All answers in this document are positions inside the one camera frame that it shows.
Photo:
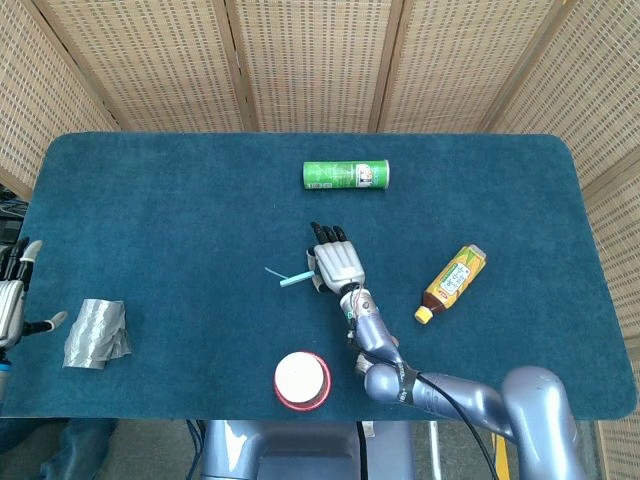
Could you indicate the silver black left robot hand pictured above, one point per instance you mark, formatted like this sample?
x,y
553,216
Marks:
x,y
11,310

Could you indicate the green chips can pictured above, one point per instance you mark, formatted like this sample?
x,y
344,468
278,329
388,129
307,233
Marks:
x,y
340,175

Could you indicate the light blue toothbrush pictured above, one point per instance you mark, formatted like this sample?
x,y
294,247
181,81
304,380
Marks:
x,y
297,280

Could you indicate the yellow-capped tea bottle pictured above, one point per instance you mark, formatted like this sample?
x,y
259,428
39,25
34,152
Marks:
x,y
452,282

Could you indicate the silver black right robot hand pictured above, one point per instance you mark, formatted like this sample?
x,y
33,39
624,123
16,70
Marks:
x,y
337,262

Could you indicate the teal carpet table cover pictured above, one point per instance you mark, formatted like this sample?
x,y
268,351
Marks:
x,y
200,225

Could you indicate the red cup with white lid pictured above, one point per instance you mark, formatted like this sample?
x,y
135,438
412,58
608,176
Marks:
x,y
300,377

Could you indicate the blue fabric under table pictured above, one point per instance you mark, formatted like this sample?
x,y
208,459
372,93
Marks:
x,y
80,450

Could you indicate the grey-blue robot torso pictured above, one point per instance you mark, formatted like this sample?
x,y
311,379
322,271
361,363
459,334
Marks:
x,y
300,450

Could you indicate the bamboo folding screen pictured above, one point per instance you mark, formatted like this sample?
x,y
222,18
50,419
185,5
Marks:
x,y
310,65

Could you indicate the dark equipment behind table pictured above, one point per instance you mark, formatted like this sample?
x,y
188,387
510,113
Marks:
x,y
7,220

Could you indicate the crumpled silver foil bag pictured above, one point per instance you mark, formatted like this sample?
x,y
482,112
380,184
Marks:
x,y
95,332

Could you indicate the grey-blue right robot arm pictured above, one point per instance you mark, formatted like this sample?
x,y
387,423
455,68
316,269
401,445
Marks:
x,y
375,335

